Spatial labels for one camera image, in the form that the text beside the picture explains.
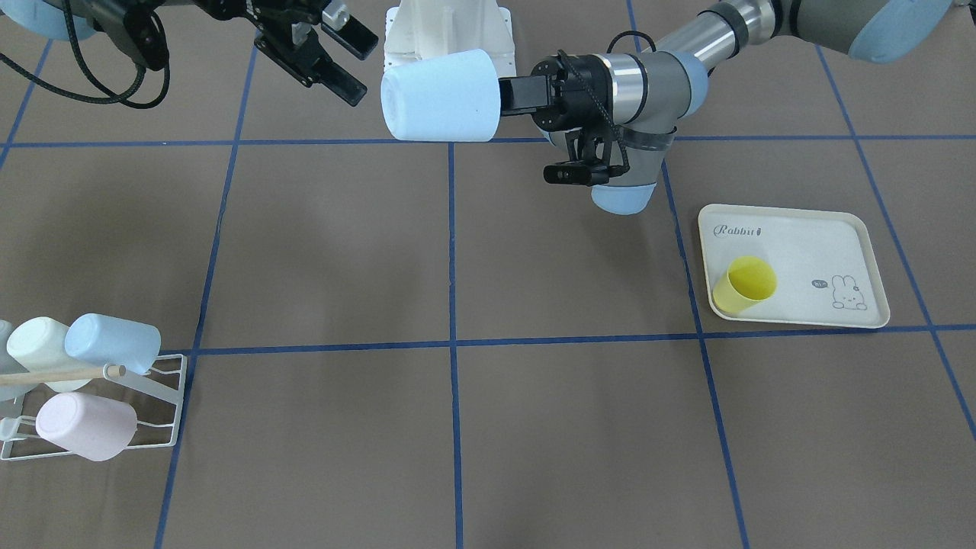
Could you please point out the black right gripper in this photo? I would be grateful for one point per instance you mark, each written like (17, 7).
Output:
(284, 32)

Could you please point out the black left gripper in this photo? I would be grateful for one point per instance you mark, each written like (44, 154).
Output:
(577, 88)

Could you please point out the light blue cup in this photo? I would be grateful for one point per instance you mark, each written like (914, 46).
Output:
(101, 339)

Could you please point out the cream white cup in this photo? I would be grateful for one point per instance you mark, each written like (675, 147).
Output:
(38, 345)

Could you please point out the pink cup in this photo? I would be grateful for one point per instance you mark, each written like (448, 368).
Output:
(93, 427)

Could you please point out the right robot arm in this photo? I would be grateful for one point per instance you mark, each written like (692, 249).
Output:
(70, 21)

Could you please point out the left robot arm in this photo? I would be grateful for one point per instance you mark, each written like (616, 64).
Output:
(616, 113)

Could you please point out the yellow cup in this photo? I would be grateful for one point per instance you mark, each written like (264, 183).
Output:
(747, 281)

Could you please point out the cream plastic tray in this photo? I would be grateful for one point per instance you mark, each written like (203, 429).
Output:
(824, 261)

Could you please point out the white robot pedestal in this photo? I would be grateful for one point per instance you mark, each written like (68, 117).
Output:
(418, 30)

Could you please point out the white wire cup rack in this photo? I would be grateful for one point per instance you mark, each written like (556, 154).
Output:
(165, 382)

